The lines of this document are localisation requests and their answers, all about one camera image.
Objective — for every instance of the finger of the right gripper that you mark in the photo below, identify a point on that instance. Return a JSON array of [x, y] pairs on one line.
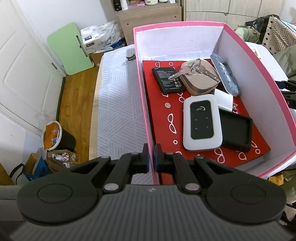
[[289, 85]]

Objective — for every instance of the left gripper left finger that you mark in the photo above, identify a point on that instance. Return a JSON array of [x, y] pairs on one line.
[[121, 171]]

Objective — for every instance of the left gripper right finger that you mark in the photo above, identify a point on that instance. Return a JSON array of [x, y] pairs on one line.
[[178, 167]]

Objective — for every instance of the white pocket wifi router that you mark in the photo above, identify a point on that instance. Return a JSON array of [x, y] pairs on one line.
[[201, 123]]

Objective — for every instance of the grey router back cover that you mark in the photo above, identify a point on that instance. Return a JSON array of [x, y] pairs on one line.
[[227, 78]]

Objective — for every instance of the white power adapter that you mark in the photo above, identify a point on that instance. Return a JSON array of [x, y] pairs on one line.
[[224, 100]]

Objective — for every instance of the black square device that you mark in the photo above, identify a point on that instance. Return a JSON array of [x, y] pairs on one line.
[[236, 131]]

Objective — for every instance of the black phone battery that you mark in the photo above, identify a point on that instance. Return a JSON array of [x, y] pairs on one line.
[[167, 86]]

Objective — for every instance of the pink beige case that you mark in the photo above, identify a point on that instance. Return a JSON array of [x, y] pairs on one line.
[[198, 83]]

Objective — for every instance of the silver keys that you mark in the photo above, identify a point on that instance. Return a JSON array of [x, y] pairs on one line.
[[196, 66]]

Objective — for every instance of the pink storage box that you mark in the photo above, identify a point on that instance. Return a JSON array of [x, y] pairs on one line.
[[261, 98]]

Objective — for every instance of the white patterned table cloth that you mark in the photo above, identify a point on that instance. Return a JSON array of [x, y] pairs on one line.
[[121, 120]]

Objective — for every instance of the patterned tote bag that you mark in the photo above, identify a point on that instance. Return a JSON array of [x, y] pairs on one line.
[[275, 33]]

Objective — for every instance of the red glasses pattern book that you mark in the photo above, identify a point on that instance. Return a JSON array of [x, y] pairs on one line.
[[166, 114]]

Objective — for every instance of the green cloth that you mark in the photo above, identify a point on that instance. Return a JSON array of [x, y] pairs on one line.
[[248, 34]]

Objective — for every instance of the brown paper bag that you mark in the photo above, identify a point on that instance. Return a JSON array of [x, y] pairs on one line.
[[58, 160]]

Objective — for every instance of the black trash bin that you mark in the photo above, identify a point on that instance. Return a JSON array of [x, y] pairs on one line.
[[55, 137]]

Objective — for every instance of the wooden wardrobe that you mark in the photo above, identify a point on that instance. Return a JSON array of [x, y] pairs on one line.
[[232, 12]]

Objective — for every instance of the blue bag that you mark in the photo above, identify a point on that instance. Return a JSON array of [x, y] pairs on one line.
[[41, 171]]

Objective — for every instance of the cardboard box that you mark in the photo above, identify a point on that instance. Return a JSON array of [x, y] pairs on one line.
[[32, 163]]

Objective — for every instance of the tissue paper pack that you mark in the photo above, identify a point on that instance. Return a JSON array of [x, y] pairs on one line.
[[102, 38]]

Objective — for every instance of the white door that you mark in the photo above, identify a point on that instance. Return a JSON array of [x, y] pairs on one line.
[[30, 84]]

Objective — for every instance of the green folding table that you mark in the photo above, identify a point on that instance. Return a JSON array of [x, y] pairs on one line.
[[67, 44]]

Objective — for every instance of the wooden shelf cabinet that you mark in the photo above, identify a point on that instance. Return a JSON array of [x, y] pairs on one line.
[[145, 15]]

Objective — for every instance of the white spray bottle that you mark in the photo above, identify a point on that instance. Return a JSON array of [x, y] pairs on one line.
[[124, 5]]

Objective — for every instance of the white cream jar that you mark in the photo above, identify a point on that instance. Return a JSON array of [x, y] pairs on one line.
[[151, 2]]

